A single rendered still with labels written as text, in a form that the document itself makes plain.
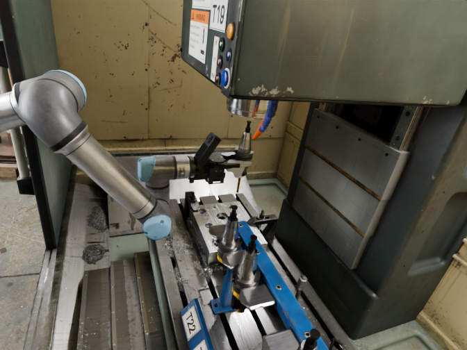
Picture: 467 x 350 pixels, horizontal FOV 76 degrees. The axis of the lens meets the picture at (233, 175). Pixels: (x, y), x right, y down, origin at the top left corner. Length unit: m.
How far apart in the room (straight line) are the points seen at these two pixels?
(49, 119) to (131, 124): 1.23
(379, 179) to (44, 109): 0.99
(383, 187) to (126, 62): 1.44
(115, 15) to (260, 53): 1.34
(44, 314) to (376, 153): 1.22
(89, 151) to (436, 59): 0.83
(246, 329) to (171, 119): 1.37
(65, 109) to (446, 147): 1.00
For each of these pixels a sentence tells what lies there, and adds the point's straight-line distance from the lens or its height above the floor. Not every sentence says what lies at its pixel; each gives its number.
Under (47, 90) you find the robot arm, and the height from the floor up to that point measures 1.53.
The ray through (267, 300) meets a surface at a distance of 0.67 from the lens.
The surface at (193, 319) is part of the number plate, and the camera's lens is 0.95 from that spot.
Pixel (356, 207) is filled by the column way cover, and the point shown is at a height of 1.15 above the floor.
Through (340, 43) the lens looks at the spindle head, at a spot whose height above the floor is 1.70.
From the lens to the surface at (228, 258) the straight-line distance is 0.73.
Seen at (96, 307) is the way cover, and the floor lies 0.72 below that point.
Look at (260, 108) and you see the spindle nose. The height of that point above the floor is 1.50.
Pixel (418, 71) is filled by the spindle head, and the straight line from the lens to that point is 0.84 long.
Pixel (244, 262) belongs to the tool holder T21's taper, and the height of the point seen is 1.27.
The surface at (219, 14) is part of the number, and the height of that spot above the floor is 1.72.
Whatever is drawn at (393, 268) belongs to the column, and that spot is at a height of 1.02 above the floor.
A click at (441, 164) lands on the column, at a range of 1.06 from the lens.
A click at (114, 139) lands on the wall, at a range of 1.99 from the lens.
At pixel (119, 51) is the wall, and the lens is 1.86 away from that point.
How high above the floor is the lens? 1.72
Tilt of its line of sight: 27 degrees down
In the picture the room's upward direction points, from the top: 9 degrees clockwise
